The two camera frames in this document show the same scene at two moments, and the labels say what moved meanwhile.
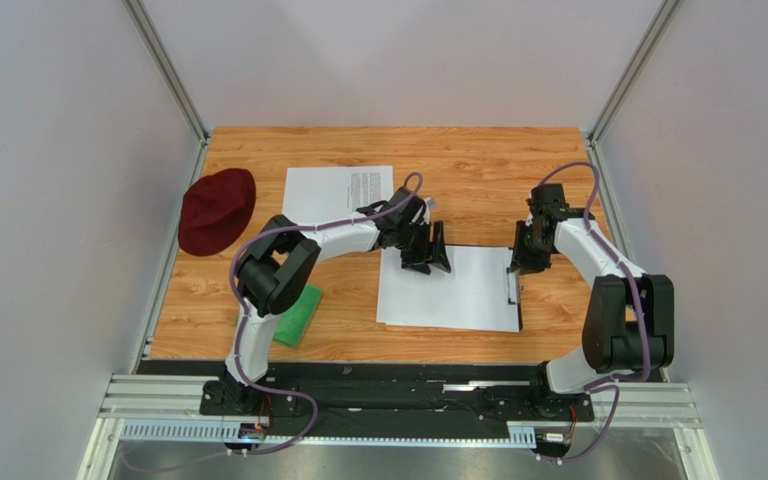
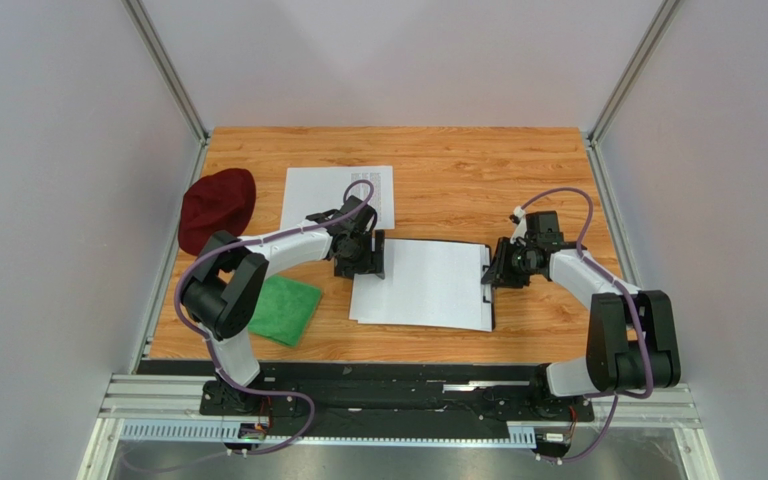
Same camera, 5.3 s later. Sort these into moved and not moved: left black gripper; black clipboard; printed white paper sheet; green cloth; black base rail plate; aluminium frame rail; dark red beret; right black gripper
Moved: right black gripper; left black gripper; black clipboard
Not moved: dark red beret; black base rail plate; printed white paper sheet; green cloth; aluminium frame rail
